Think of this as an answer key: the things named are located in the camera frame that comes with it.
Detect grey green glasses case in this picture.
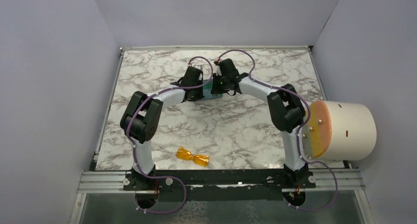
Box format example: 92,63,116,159
201,79,224,101

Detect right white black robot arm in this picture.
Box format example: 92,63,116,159
211,58,309,188

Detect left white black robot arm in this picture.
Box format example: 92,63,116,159
120,66,203,190

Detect orange sunglasses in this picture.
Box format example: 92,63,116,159
176,146,209,167

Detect white cylindrical drum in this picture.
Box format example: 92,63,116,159
302,100,377,161

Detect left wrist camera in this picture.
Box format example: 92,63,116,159
193,65,204,71

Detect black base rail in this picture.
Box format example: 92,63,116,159
123,168,316,202

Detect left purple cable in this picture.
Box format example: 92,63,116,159
125,56,214,215

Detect aluminium frame rail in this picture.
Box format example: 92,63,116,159
77,168,365,194

